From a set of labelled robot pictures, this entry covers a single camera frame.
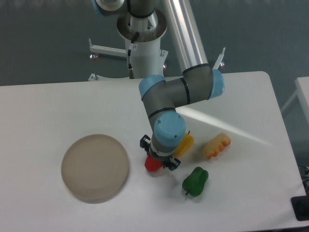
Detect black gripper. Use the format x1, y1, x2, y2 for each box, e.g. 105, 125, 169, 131
140, 134, 181, 171

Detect red toy pepper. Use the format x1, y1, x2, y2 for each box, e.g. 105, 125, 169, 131
144, 155, 163, 172

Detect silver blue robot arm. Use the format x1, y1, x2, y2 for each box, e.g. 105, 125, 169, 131
89, 0, 225, 172

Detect yellow toy pepper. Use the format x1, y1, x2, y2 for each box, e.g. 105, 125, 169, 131
173, 131, 194, 158

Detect green toy pepper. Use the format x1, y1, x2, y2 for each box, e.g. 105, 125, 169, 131
182, 167, 209, 197

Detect orange toy bread piece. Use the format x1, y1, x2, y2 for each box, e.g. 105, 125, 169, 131
202, 133, 231, 160

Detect beige round plate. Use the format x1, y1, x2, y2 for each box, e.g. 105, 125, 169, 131
61, 134, 129, 203

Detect black device at edge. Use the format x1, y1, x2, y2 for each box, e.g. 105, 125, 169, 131
291, 196, 309, 221

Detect white side table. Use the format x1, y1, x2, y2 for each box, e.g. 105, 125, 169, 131
281, 77, 309, 116

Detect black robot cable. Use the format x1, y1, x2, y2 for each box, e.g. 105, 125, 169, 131
127, 31, 140, 79

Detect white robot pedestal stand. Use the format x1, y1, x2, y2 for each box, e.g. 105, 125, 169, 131
87, 12, 227, 82

